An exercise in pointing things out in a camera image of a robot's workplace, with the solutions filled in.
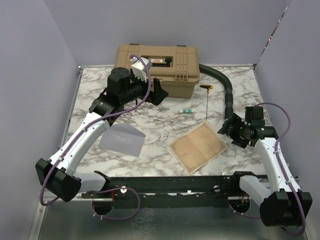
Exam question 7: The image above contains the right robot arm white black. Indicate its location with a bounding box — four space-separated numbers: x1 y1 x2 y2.
218 104 313 229

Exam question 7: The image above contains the yellow black T-handle hex key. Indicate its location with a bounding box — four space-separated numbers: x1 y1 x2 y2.
200 84 214 122

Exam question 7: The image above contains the grey envelope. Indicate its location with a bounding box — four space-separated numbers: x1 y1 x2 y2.
98 123 146 157

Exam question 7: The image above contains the tan plastic tool case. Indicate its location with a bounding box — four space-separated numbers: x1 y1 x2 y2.
114 44 200 99

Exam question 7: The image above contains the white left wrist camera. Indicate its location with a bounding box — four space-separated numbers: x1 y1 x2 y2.
130 57 152 82

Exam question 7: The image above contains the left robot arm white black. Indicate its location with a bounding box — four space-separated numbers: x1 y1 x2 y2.
35 67 169 206

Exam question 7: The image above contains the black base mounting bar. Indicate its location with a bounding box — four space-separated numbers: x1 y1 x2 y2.
81 171 253 209

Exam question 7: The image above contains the green white glue stick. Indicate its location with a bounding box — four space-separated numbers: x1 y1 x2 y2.
178 109 194 114

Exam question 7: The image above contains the aluminium frame rail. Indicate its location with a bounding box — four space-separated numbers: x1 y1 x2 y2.
58 65 84 150

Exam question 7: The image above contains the black corrugated hose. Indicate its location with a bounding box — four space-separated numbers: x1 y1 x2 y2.
198 63 235 121

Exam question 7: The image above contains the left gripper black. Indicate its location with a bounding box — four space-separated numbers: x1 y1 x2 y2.
121 70 168 105

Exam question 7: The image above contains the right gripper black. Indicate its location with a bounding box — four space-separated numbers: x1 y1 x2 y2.
218 112 251 148

